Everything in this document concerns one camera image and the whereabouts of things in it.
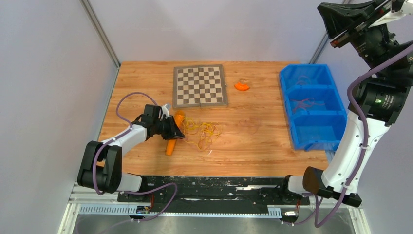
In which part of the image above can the blue three-compartment bin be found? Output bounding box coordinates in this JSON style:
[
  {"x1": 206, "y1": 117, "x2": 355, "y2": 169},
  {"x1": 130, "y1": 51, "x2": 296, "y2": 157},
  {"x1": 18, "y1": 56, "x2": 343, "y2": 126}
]
[{"x1": 279, "y1": 64, "x2": 347, "y2": 152}]

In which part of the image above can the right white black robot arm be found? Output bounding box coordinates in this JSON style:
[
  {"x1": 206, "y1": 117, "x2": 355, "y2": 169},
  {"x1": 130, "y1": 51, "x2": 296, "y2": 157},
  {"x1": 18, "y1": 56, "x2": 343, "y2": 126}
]
[{"x1": 278, "y1": 0, "x2": 413, "y2": 207}]

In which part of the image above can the right corner aluminium post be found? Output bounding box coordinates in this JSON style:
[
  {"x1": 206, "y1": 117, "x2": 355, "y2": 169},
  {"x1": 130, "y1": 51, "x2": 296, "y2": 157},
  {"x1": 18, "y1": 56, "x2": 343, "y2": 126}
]
[{"x1": 308, "y1": 0, "x2": 353, "y2": 64}]

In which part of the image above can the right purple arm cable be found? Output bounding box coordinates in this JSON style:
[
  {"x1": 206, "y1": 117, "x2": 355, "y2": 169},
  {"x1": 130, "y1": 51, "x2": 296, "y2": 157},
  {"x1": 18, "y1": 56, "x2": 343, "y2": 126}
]
[{"x1": 280, "y1": 42, "x2": 413, "y2": 229}]

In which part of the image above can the orange carrot toy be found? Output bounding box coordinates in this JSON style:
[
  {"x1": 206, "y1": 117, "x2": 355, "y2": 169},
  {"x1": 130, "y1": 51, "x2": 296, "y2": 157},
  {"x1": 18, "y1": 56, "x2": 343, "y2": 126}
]
[{"x1": 165, "y1": 111, "x2": 186, "y2": 156}]

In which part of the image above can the orange curved plastic piece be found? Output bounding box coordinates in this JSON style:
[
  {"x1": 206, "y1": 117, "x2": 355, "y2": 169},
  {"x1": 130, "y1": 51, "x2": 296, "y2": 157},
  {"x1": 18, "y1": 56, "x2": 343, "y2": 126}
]
[{"x1": 234, "y1": 82, "x2": 250, "y2": 91}]

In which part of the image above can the left corner aluminium post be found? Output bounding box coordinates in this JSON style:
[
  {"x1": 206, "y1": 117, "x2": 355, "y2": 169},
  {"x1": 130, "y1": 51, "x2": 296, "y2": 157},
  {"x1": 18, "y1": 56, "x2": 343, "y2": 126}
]
[{"x1": 79, "y1": 0, "x2": 121, "y2": 70}]

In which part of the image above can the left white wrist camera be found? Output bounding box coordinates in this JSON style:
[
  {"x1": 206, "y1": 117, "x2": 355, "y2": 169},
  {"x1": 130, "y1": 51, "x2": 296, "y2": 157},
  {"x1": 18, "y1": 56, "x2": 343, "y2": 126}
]
[{"x1": 161, "y1": 103, "x2": 172, "y2": 118}]

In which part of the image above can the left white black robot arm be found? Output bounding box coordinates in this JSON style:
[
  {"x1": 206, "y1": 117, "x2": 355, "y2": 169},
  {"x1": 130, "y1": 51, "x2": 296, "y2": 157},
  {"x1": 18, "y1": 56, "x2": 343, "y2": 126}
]
[{"x1": 77, "y1": 104, "x2": 185, "y2": 202}]

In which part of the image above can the corner aluminium post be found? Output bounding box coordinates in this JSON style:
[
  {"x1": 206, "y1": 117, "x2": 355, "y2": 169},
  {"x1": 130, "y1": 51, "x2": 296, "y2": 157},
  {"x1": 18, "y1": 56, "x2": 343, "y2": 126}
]
[
  {"x1": 79, "y1": 0, "x2": 121, "y2": 70},
  {"x1": 308, "y1": 0, "x2": 353, "y2": 64}
]

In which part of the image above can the wooden chessboard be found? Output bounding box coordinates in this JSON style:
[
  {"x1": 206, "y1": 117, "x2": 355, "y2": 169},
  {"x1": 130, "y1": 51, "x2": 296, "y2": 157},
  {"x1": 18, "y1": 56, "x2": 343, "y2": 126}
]
[{"x1": 172, "y1": 64, "x2": 228, "y2": 109}]

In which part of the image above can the aluminium frame rail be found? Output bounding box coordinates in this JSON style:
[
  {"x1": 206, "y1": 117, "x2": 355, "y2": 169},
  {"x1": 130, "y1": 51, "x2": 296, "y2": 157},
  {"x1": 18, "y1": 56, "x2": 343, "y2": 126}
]
[{"x1": 58, "y1": 176, "x2": 371, "y2": 234}]

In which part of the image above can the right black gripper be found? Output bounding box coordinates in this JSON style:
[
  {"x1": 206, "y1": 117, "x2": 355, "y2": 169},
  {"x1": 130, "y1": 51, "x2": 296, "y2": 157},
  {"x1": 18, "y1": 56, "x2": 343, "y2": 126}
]
[{"x1": 319, "y1": 0, "x2": 399, "y2": 76}]

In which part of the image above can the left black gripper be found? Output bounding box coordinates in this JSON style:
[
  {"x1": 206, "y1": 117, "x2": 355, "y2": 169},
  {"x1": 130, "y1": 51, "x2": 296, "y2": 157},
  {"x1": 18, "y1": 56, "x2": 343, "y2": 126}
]
[{"x1": 153, "y1": 115, "x2": 185, "y2": 140}]

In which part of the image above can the purple thin cable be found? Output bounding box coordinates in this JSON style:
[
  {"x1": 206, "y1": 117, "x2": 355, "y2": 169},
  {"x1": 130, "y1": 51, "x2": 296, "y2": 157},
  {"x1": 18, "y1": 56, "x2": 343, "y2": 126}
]
[{"x1": 290, "y1": 76, "x2": 326, "y2": 112}]

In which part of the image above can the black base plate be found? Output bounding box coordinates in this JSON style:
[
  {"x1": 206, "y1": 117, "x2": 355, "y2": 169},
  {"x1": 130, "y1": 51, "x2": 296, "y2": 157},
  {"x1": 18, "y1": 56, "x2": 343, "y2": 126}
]
[{"x1": 117, "y1": 176, "x2": 309, "y2": 214}]

